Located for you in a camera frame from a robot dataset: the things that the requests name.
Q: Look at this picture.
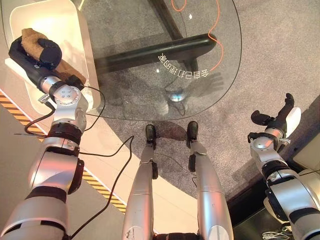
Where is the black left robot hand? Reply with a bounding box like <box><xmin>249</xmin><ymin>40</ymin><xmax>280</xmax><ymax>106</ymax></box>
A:
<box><xmin>8</xmin><ymin>36</ymin><xmax>63</xmax><ymax>87</ymax></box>

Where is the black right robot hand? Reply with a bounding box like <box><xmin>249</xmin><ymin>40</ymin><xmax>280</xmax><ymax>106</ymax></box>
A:
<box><xmin>250</xmin><ymin>92</ymin><xmax>302</xmax><ymax>138</ymax></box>

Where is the brown cloth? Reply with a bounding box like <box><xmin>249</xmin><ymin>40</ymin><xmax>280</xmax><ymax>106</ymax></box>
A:
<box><xmin>20</xmin><ymin>28</ymin><xmax>87</xmax><ymax>84</ymax></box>

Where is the cream plastic basket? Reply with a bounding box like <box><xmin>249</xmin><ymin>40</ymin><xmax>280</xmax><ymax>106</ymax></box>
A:
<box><xmin>4</xmin><ymin>0</ymin><xmax>102</xmax><ymax>115</ymax></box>

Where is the black table base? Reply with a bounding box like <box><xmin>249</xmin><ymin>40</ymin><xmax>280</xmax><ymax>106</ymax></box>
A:
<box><xmin>94</xmin><ymin>0</ymin><xmax>218</xmax><ymax>75</ymax></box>

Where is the silver left robot leg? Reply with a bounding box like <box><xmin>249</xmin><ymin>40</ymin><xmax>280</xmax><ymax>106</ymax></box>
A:
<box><xmin>121</xmin><ymin>123</ymin><xmax>159</xmax><ymax>240</ymax></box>

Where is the dark robot waist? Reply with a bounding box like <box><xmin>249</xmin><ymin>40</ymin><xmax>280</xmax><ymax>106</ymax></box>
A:
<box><xmin>152</xmin><ymin>232</ymin><xmax>201</xmax><ymax>240</ymax></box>

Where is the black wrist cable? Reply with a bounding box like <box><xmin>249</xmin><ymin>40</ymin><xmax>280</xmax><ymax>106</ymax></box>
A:
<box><xmin>79</xmin><ymin>84</ymin><xmax>107</xmax><ymax>132</ymax></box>

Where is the orange cable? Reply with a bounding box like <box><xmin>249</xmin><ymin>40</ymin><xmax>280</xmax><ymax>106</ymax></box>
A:
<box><xmin>170</xmin><ymin>0</ymin><xmax>225</xmax><ymax>73</ymax></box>

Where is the white cable bundle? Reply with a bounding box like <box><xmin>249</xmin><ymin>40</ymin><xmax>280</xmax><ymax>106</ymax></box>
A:
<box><xmin>261</xmin><ymin>230</ymin><xmax>292</xmax><ymax>240</ymax></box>

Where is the long black cable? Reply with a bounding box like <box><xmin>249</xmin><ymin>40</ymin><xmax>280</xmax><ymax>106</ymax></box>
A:
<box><xmin>67</xmin><ymin>135</ymin><xmax>135</xmax><ymax>239</ymax></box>

